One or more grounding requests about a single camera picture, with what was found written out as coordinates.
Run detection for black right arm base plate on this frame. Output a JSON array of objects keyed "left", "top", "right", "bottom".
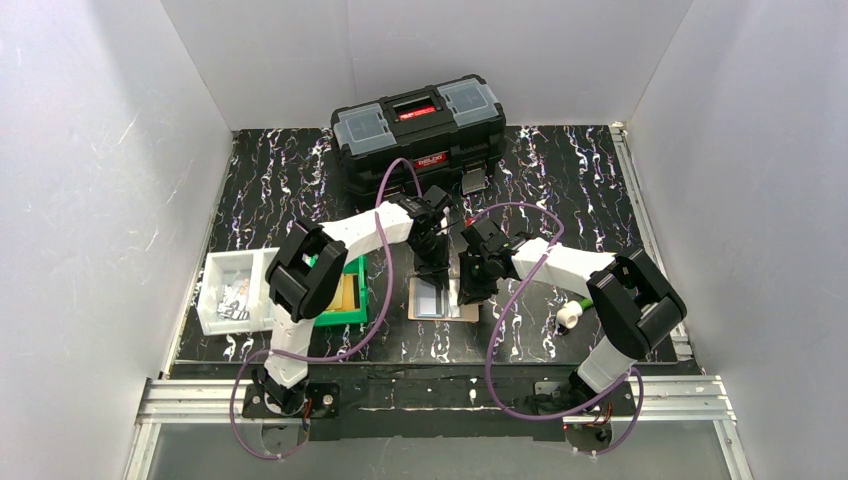
[{"left": 526, "top": 380, "right": 637, "bottom": 425}]

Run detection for yellow cards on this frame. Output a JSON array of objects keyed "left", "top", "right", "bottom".
[{"left": 325, "top": 273, "right": 361, "bottom": 312}]

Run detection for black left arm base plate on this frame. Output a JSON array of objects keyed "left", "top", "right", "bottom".
[{"left": 236, "top": 382, "right": 341, "bottom": 419}]

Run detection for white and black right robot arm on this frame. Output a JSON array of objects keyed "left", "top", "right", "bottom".
[{"left": 458, "top": 218, "right": 687, "bottom": 405}]

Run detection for green plastic bin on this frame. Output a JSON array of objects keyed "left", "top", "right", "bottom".
[{"left": 315, "top": 256, "right": 368, "bottom": 327}]

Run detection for aluminium front rail frame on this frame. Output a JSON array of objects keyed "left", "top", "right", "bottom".
[{"left": 124, "top": 376, "right": 752, "bottom": 479}]

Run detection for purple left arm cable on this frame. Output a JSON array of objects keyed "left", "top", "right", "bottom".
[{"left": 228, "top": 156, "right": 425, "bottom": 462}]

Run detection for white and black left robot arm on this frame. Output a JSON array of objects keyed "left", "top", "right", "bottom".
[{"left": 251, "top": 186, "right": 452, "bottom": 416}]

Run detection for black plastic toolbox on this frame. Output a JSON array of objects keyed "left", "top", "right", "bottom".
[{"left": 330, "top": 74, "right": 506, "bottom": 209}]

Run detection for printed card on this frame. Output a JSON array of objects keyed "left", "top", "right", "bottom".
[{"left": 216, "top": 277, "right": 250, "bottom": 321}]

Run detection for white plastic bin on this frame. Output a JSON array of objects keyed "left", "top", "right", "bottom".
[{"left": 196, "top": 248, "right": 277, "bottom": 336}]

